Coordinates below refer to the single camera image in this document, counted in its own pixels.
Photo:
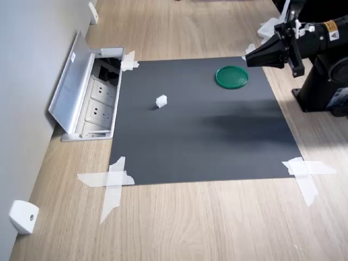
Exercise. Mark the small white plastic terminal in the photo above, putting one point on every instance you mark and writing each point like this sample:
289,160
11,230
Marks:
161,101

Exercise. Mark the round green plastic lid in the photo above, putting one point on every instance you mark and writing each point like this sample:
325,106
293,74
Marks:
231,81

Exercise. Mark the white plastic stand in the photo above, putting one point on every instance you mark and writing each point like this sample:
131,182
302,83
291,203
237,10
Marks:
269,28

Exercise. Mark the white masking tape piece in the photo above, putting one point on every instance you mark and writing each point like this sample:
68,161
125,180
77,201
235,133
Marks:
250,49
301,167
114,179
127,63

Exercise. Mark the dark grey table mat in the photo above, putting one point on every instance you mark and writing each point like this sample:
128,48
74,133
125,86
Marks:
190,136

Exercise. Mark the grey partition panel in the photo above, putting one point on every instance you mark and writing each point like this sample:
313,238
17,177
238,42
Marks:
21,81

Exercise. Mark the small white table bracket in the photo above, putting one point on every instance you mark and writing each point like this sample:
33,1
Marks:
23,217
93,13

